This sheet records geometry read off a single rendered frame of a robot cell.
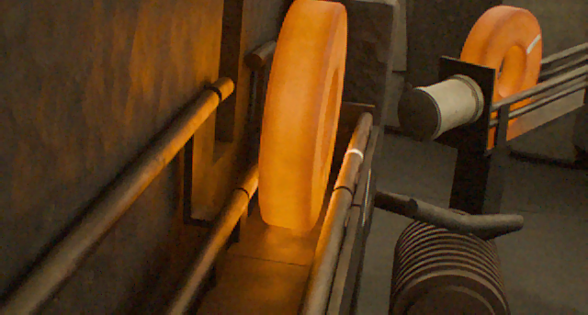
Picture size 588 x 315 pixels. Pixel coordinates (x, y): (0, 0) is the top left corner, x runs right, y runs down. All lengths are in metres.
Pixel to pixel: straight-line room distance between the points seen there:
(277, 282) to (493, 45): 0.55
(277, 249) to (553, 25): 2.71
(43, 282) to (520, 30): 0.81
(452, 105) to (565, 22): 2.29
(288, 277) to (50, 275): 0.23
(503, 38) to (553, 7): 2.19
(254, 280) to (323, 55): 0.14
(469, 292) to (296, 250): 0.35
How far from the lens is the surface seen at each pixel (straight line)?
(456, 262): 0.86
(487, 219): 0.90
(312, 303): 0.35
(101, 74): 0.32
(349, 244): 0.43
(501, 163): 1.03
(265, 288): 0.47
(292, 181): 0.48
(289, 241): 0.52
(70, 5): 0.29
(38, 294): 0.27
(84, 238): 0.30
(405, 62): 3.26
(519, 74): 1.04
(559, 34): 3.16
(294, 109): 0.46
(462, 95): 0.91
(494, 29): 0.96
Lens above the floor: 0.87
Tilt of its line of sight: 17 degrees down
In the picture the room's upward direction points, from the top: 6 degrees clockwise
